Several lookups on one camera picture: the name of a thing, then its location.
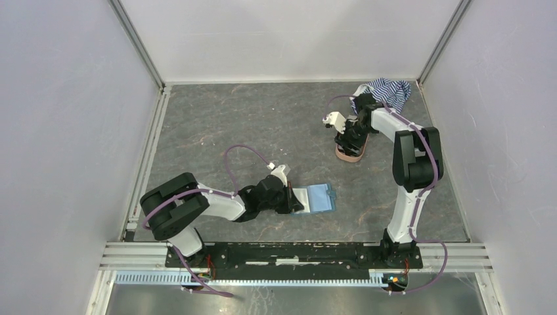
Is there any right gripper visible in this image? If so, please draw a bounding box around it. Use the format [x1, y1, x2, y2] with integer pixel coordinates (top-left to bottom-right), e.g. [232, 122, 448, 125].
[334, 119, 375, 157]

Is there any pink card box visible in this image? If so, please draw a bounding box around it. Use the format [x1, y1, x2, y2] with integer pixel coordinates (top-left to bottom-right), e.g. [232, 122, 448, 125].
[334, 133, 369, 163]

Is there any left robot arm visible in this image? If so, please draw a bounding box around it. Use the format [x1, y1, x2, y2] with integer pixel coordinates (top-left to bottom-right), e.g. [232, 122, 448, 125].
[140, 173, 309, 268]

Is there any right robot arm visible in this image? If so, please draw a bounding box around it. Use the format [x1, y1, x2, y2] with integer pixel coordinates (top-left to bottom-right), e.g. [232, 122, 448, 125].
[323, 94, 444, 268]

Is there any striped blue white cloth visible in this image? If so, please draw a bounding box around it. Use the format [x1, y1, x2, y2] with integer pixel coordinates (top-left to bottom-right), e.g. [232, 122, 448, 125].
[349, 78, 411, 114]

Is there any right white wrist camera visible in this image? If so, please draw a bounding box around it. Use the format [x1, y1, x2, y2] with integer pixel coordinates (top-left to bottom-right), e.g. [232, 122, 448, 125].
[322, 112, 346, 134]

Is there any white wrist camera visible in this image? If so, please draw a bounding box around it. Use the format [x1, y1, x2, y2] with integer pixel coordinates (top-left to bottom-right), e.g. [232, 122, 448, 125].
[322, 112, 346, 134]
[267, 162, 290, 186]

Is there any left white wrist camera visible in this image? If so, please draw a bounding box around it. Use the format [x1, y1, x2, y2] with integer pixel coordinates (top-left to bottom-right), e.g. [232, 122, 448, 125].
[267, 162, 290, 186]

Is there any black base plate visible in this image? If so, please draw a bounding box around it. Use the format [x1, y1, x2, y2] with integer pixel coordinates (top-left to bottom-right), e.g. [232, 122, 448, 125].
[186, 242, 424, 280]

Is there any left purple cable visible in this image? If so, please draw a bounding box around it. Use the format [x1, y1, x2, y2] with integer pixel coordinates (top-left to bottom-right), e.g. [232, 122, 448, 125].
[141, 144, 273, 299]

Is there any purple cable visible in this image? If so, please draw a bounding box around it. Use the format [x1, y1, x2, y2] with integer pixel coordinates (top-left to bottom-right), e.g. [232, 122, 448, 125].
[327, 93, 449, 297]
[141, 144, 273, 299]

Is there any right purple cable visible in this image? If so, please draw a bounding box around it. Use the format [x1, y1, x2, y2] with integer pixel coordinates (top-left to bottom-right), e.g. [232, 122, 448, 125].
[327, 93, 449, 297]

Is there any light blue cable duct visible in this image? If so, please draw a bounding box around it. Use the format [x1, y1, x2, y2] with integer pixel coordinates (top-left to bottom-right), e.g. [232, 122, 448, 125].
[114, 271, 388, 288]

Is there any aluminium frame rail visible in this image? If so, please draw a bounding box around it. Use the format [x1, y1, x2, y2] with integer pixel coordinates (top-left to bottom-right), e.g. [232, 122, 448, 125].
[100, 242, 493, 273]

